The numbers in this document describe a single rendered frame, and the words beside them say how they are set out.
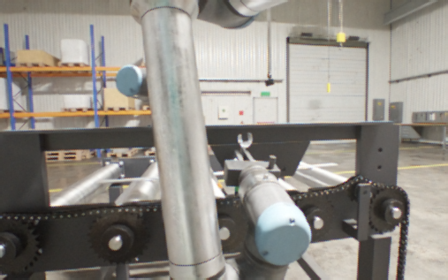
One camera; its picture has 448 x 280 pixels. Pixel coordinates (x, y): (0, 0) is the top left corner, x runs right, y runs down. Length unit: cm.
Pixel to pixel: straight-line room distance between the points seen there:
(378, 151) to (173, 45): 82
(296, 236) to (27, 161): 72
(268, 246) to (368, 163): 64
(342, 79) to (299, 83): 219
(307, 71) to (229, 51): 365
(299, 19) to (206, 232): 1166
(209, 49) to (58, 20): 595
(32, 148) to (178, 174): 55
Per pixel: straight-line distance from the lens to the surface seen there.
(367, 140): 94
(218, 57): 1018
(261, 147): 75
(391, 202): 95
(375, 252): 106
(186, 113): 34
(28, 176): 84
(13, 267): 89
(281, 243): 40
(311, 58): 1153
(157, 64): 37
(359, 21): 1356
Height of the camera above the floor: 118
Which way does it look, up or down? 5 degrees down
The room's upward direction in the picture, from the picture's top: 1 degrees counter-clockwise
